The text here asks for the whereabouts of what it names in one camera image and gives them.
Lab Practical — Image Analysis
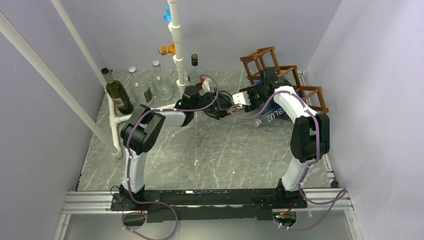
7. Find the clear bottle green label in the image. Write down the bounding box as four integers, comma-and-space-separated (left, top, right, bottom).
152, 59, 173, 101

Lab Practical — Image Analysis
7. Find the clear bottle white cap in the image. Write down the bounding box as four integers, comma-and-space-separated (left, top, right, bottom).
128, 66, 155, 106

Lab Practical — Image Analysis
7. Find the green wine bottle silver foil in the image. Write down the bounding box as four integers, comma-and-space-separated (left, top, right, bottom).
101, 67, 134, 115

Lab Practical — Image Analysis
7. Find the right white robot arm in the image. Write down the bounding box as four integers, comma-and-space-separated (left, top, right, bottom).
232, 67, 330, 208

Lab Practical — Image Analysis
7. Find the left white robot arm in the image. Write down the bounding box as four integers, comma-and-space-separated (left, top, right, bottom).
119, 85, 231, 210

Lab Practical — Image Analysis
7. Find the front blue Blue Dash bottle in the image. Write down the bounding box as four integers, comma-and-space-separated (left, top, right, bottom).
254, 103, 287, 127

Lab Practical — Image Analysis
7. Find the brown wooden wine rack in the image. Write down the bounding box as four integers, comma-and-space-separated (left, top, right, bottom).
240, 46, 329, 114

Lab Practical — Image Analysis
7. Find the orange pipe-mounted fitting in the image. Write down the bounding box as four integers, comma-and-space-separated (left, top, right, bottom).
158, 43, 176, 56

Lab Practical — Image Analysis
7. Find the blue pipe-mounted fitting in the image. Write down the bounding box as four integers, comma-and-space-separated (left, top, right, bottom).
162, 3, 172, 23

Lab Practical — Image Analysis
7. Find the coiled black cable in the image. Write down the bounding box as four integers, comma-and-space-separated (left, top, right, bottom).
205, 91, 238, 121

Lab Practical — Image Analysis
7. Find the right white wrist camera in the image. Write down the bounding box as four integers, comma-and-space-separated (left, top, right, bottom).
232, 91, 251, 106

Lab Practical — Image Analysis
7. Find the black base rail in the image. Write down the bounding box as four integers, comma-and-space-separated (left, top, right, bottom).
61, 186, 353, 227

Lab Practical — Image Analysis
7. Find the white PVC pipe frame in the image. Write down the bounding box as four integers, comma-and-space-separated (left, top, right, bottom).
0, 0, 187, 158

